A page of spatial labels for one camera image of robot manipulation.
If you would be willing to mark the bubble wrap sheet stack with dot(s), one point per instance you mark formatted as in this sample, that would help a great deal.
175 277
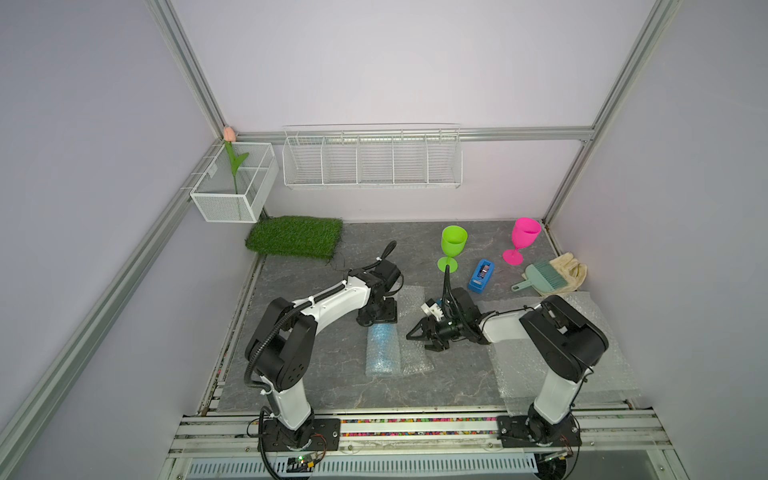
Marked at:
520 370

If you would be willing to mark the white wire shelf rack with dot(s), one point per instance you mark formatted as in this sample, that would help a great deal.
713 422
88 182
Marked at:
408 156

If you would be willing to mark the pink plastic wine glass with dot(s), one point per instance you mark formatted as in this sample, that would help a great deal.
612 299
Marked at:
524 234

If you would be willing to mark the blue tape dispenser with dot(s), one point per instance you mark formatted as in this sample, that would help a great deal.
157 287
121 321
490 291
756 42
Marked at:
481 276

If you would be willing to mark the green dustpan brush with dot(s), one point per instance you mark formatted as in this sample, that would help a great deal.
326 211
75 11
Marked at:
543 277

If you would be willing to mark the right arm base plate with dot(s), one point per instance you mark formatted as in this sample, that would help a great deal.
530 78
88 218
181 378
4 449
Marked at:
522 431

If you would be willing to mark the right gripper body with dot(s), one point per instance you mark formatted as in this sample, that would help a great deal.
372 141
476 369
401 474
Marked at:
451 327

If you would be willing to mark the white mesh basket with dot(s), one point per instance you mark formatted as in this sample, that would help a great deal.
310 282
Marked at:
214 195

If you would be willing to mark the green artificial grass mat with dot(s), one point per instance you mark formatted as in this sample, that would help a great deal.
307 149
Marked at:
296 236

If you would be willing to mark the blue plastic wine glass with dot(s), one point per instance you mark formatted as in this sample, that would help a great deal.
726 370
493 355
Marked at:
383 357

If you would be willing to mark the green plastic wine glass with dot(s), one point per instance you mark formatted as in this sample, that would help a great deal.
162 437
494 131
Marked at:
453 241

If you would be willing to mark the artificial pink tulip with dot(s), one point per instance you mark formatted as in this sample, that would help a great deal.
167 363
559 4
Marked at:
235 160

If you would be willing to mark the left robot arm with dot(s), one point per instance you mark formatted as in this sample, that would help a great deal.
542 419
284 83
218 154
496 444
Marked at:
279 352

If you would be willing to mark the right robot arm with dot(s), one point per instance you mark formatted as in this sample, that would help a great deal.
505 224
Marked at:
570 344

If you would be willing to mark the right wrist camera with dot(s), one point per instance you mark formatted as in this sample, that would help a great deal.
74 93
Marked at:
432 308

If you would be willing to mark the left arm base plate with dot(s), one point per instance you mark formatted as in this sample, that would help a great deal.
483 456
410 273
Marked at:
316 434

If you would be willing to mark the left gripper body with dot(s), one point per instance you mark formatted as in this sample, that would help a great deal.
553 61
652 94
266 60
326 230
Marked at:
385 312

